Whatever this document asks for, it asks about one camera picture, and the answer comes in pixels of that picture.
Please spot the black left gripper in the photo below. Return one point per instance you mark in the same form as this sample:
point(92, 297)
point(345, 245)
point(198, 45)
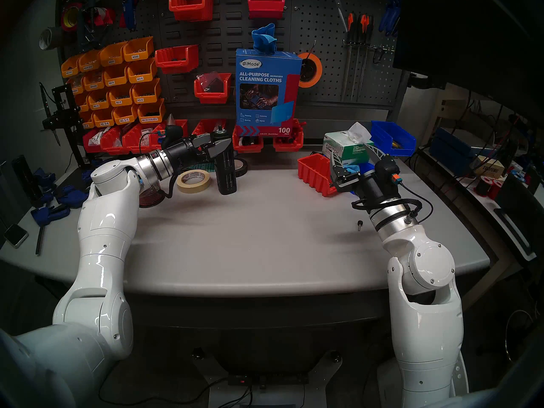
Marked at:
point(182, 154)

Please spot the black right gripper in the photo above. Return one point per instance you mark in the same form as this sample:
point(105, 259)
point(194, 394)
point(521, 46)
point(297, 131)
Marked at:
point(369, 196)

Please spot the black electric screwdriver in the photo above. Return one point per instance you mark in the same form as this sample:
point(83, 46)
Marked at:
point(225, 177)

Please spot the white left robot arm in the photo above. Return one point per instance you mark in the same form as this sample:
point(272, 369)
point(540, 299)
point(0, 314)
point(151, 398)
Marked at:
point(102, 250)

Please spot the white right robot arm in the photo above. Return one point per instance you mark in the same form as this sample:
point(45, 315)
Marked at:
point(425, 326)

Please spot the green white Kimtech tissue box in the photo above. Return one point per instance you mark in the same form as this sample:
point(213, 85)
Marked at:
point(348, 154)

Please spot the crumpled blue cloth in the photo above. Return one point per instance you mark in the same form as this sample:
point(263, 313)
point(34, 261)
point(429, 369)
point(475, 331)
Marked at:
point(352, 170)

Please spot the red plastic bin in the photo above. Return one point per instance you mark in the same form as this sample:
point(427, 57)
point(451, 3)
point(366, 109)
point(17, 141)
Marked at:
point(289, 147)
point(204, 126)
point(191, 11)
point(212, 97)
point(266, 7)
point(248, 148)
point(155, 140)
point(312, 173)
point(136, 147)
point(91, 147)
point(176, 63)
point(111, 148)

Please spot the white tissue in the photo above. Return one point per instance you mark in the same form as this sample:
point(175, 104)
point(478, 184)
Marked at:
point(359, 133)

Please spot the green cutting mat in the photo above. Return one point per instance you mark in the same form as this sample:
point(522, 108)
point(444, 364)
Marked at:
point(199, 166)

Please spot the large blue plastic bin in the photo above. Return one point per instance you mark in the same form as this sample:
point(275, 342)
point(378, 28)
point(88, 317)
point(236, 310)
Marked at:
point(389, 135)

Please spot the black tape roll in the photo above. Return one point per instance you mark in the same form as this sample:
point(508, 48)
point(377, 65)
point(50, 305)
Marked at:
point(241, 169)

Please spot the white clear parts bag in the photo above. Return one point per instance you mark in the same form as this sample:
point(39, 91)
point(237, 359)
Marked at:
point(171, 119)

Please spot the beige masking tape roll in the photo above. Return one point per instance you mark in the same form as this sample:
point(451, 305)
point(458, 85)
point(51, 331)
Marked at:
point(193, 189)

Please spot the clear plastic bag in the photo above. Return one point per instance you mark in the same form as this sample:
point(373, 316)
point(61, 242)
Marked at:
point(211, 82)

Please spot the blue cleaning cloths box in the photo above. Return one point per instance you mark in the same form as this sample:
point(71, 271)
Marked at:
point(267, 109)

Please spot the yellow storage bin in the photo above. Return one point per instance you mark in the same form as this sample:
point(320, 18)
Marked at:
point(116, 76)
point(151, 112)
point(112, 55)
point(138, 50)
point(125, 116)
point(70, 68)
point(146, 92)
point(89, 62)
point(98, 100)
point(88, 121)
point(121, 97)
point(142, 72)
point(104, 119)
point(93, 81)
point(76, 86)
point(83, 104)

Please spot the orange tape roll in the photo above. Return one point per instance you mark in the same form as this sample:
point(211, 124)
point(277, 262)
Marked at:
point(318, 77)

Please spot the dark blue storage box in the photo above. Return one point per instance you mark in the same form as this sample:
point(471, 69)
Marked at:
point(454, 148)

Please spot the black carabiner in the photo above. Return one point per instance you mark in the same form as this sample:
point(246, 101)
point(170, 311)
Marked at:
point(376, 56)

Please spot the blue microfiber cloth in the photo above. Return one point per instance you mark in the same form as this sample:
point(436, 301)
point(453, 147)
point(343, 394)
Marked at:
point(264, 39)

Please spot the white side desk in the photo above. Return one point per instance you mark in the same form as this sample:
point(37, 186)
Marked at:
point(467, 194)

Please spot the dark grey pegboard panel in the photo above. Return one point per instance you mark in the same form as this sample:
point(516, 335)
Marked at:
point(323, 33)

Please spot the blue bar clamp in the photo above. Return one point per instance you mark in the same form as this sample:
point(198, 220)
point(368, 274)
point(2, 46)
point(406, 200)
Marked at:
point(86, 175)
point(49, 213)
point(72, 196)
point(44, 177)

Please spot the brown cardboard box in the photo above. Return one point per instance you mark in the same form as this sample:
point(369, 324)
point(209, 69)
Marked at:
point(488, 167)

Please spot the black metal stand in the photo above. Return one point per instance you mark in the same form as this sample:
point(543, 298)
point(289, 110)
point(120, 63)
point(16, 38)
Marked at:
point(66, 116)

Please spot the red white tape roll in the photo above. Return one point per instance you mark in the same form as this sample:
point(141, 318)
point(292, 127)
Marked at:
point(104, 17)

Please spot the black monitor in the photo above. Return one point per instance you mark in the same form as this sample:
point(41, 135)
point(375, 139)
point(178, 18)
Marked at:
point(467, 29)

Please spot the red yellow tape roll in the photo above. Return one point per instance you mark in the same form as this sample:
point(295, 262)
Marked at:
point(66, 18)

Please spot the black rectangular case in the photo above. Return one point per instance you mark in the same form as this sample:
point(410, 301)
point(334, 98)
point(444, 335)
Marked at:
point(23, 175)

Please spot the smartphone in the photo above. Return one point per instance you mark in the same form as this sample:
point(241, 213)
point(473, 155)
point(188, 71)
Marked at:
point(16, 236)

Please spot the black power strip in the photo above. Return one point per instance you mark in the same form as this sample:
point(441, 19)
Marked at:
point(267, 379)

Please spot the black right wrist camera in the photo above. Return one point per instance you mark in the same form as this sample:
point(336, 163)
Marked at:
point(386, 169)

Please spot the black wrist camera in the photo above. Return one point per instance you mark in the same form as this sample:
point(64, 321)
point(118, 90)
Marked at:
point(172, 135)
point(386, 169)

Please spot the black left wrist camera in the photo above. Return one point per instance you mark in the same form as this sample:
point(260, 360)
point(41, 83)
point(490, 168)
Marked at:
point(172, 135)

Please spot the grey duct tape roll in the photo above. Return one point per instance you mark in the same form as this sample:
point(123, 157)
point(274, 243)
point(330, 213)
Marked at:
point(46, 39)

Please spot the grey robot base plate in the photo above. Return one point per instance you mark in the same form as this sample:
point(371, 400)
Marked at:
point(212, 381)

